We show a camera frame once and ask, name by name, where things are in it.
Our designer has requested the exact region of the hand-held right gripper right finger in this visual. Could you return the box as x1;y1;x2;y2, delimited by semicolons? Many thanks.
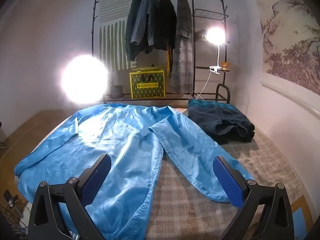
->
212;155;294;240

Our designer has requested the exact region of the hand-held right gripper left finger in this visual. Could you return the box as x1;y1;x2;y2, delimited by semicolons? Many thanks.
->
28;154;112;240

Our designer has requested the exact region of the light blue jacket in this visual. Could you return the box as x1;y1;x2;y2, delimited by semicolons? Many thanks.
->
14;104;255;240

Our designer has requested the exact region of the black metal clothes rack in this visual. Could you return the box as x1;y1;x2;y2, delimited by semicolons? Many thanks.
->
91;0;230;103

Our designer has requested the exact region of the plaid bed blanket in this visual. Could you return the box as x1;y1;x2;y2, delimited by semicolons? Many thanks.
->
15;107;304;240

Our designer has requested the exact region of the dark navy folded garment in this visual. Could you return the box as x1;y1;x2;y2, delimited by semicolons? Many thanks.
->
187;99;255;145

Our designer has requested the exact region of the blue box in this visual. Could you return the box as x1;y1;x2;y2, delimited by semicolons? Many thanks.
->
291;196;315;230

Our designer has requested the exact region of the potted plant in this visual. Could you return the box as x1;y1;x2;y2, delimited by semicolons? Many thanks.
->
110;81;124;99

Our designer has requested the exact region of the yellow and green box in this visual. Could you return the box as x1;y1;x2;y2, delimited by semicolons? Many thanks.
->
129;66;166;99

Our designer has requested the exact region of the yellow hanging cloth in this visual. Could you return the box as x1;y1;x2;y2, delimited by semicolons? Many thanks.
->
166;47;173;77

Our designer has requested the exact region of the white clip lamp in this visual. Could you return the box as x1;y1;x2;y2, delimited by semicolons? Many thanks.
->
206;27;227;75

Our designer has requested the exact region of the dark cloth on shelf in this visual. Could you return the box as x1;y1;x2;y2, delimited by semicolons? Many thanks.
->
195;29;208;42

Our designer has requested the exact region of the blue denim hanging jacket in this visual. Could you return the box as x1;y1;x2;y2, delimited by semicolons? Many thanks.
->
131;0;160;47

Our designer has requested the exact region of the black hanging jacket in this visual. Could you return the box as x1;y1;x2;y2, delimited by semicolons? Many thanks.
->
150;0;177;54

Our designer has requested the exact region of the black metal bed rail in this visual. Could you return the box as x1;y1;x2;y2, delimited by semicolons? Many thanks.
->
216;84;230;104

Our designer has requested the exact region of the black cable bundle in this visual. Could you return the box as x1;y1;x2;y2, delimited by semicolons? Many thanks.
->
0;190;28;240

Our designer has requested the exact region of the white lamp cable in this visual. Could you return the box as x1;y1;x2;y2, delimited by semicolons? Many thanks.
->
196;71;213;100

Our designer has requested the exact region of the ring light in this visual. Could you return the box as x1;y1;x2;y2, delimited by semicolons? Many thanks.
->
61;54;109;104

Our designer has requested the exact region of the green striped wall poster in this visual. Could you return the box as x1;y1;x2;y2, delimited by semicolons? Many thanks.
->
96;0;138;72

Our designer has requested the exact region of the landscape wall painting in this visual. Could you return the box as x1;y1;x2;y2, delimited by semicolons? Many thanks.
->
260;0;320;97

